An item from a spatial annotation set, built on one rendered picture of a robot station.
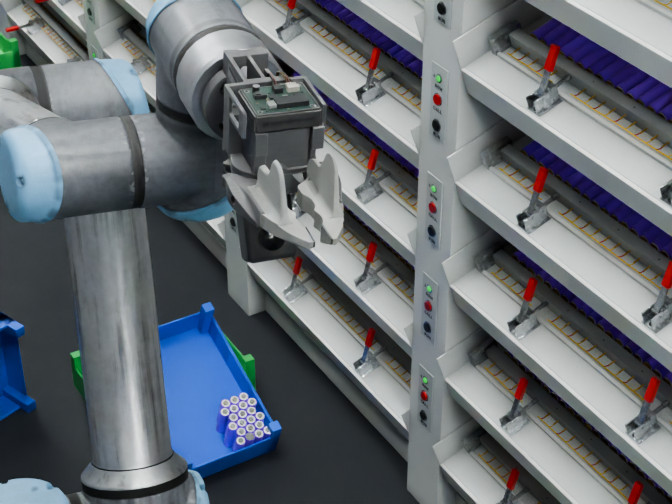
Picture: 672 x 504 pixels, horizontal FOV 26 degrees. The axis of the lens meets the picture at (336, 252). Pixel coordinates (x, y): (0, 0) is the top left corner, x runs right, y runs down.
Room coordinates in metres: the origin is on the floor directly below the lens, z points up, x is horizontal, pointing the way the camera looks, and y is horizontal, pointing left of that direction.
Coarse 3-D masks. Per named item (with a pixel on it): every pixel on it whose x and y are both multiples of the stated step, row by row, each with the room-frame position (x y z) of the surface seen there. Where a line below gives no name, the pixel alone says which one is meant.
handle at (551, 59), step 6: (552, 48) 1.73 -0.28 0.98; (558, 48) 1.72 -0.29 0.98; (552, 54) 1.72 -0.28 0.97; (558, 54) 1.72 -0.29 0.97; (546, 60) 1.73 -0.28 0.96; (552, 60) 1.72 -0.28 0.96; (546, 66) 1.72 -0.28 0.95; (552, 66) 1.72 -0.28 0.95; (546, 72) 1.72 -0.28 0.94; (546, 78) 1.72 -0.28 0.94; (540, 84) 1.72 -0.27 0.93; (546, 84) 1.72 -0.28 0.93; (540, 90) 1.72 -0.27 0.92; (546, 90) 1.73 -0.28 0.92
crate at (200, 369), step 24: (168, 336) 2.23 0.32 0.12; (192, 336) 2.24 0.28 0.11; (216, 336) 2.22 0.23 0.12; (168, 360) 2.18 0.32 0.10; (192, 360) 2.19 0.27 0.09; (216, 360) 2.19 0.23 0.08; (168, 384) 2.13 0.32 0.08; (192, 384) 2.14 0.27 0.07; (216, 384) 2.14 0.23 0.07; (240, 384) 2.14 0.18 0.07; (168, 408) 2.08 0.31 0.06; (192, 408) 2.09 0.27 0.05; (216, 408) 2.09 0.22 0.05; (264, 408) 2.07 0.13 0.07; (192, 432) 2.04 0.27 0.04; (216, 432) 2.05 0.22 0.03; (192, 456) 1.99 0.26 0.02; (216, 456) 2.00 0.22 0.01; (240, 456) 1.98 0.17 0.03
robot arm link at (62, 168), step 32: (0, 96) 1.51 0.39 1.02; (32, 96) 1.63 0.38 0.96; (0, 128) 1.34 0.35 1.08; (32, 128) 1.18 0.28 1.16; (64, 128) 1.19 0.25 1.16; (96, 128) 1.19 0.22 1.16; (128, 128) 1.20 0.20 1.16; (0, 160) 1.19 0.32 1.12; (32, 160) 1.15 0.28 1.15; (64, 160) 1.15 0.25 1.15; (96, 160) 1.16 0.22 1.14; (128, 160) 1.17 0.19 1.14; (32, 192) 1.13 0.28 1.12; (64, 192) 1.14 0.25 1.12; (96, 192) 1.15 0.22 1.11; (128, 192) 1.16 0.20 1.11
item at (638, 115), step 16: (512, 32) 1.86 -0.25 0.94; (528, 48) 1.82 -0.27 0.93; (544, 48) 1.81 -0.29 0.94; (544, 64) 1.80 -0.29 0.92; (560, 64) 1.76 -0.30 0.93; (576, 64) 1.76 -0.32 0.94; (576, 80) 1.73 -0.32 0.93; (592, 80) 1.71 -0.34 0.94; (592, 96) 1.70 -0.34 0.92; (608, 96) 1.68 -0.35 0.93; (624, 96) 1.67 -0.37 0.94; (608, 112) 1.66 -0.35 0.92; (624, 112) 1.65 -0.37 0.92; (640, 112) 1.63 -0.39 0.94; (624, 128) 1.63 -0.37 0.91; (640, 128) 1.63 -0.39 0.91; (656, 128) 1.59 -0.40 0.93
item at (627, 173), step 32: (480, 32) 1.86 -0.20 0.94; (480, 64) 1.85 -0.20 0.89; (480, 96) 1.82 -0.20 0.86; (512, 96) 1.76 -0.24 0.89; (576, 96) 1.72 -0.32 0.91; (544, 128) 1.68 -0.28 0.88; (576, 128) 1.66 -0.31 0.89; (576, 160) 1.63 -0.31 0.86; (608, 160) 1.59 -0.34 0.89; (640, 160) 1.57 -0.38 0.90; (640, 192) 1.52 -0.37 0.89
